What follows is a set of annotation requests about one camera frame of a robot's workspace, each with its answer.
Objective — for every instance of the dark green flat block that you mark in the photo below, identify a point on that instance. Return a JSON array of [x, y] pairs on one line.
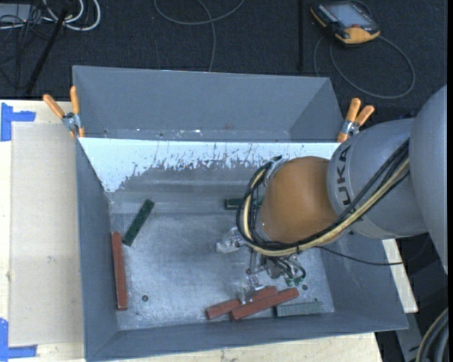
[[234, 203], [299, 309], [137, 223]]

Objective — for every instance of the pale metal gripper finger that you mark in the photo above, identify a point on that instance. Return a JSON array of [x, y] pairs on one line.
[[246, 295], [257, 287]]

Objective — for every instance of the grey metal bin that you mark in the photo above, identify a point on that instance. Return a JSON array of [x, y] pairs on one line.
[[181, 270]]

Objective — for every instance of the red-brown flat block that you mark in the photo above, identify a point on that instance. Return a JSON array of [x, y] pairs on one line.
[[119, 273], [264, 304], [220, 309]]

